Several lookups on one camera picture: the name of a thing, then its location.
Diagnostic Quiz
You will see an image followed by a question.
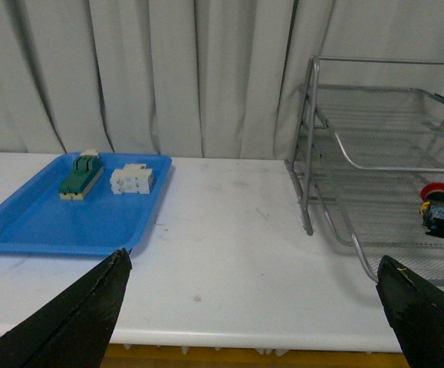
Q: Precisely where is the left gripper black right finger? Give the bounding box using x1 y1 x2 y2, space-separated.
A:
376 255 444 367

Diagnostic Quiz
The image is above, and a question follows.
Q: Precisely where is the silver mesh three-tier rack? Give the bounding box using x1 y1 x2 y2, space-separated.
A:
286 55 444 286

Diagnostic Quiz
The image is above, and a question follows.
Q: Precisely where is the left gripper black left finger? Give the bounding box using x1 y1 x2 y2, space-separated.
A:
0 249 132 367

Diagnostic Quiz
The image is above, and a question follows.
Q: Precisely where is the white circuit breaker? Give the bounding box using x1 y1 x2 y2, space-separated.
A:
110 163 153 195

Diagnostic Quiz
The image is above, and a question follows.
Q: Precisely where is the red emergency stop button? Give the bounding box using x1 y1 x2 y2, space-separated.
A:
419 182 444 239

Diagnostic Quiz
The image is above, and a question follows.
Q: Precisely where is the blue plastic tray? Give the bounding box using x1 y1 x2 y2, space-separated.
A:
0 153 172 256

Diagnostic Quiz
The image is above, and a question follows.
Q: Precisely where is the green knife switch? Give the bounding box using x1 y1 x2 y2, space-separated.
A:
58 149 104 200

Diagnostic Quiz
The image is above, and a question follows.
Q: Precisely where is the white curtain backdrop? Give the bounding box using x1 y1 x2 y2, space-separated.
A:
0 1 444 159

